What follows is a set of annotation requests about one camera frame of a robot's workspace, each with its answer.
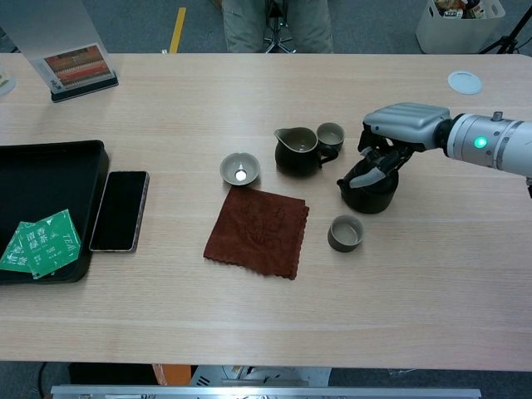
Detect black tripod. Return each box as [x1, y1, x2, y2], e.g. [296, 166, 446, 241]
[478, 0, 532, 55]

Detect black plastic tray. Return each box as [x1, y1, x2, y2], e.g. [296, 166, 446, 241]
[0, 139, 111, 285]

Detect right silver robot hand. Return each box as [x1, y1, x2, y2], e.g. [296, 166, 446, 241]
[348, 102, 452, 189]

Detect aluminium rail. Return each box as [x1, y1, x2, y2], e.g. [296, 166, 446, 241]
[50, 384, 482, 399]

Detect flower-shaped grey-green bowl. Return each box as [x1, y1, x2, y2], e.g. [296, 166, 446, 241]
[219, 151, 262, 188]

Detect orange object under table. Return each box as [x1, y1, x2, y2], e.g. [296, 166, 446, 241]
[151, 363, 192, 386]

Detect black pitcher with spout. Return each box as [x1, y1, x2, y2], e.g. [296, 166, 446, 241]
[273, 127, 340, 179]

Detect white round dish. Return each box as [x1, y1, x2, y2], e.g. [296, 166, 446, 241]
[0, 66, 17, 97]

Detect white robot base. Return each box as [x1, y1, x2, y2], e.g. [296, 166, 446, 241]
[189, 365, 332, 387]

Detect acrylic sign with black base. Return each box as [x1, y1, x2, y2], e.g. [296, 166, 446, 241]
[0, 0, 120, 104]

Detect grey-green teacup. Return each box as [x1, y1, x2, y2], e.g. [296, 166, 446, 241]
[327, 214, 365, 253]
[316, 121, 346, 151]

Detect black smartphone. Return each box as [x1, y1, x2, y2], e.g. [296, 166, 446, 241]
[88, 170, 150, 254]

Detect green tea packet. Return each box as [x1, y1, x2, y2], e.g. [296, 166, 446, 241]
[0, 221, 37, 273]
[19, 208, 81, 280]

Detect brown tea cloth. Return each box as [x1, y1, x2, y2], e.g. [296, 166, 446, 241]
[203, 186, 311, 281]

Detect white storage bin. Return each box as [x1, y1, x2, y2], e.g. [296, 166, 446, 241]
[415, 0, 506, 54]

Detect black teapot with handle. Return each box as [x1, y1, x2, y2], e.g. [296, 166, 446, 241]
[336, 145, 400, 214]

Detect black box under table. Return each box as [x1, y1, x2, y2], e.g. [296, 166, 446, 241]
[68, 362, 161, 386]

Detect seated person in khaki trousers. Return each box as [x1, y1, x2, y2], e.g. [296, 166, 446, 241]
[222, 0, 334, 54]

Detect metal chair base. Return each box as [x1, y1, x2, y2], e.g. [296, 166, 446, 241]
[262, 0, 297, 54]

